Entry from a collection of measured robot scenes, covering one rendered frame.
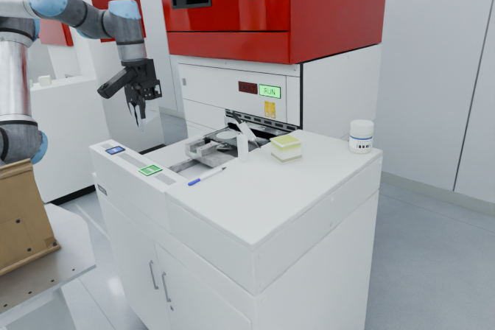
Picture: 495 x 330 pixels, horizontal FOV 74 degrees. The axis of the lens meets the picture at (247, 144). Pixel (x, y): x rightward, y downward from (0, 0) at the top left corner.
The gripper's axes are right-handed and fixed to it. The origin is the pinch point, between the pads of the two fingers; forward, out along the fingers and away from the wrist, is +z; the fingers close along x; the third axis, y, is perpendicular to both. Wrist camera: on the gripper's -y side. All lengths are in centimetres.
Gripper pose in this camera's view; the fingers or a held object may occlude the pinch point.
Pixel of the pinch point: (140, 128)
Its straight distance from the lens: 103.6
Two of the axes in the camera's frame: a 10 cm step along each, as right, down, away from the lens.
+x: -7.1, -2.3, 6.7
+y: 7.1, -3.1, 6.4
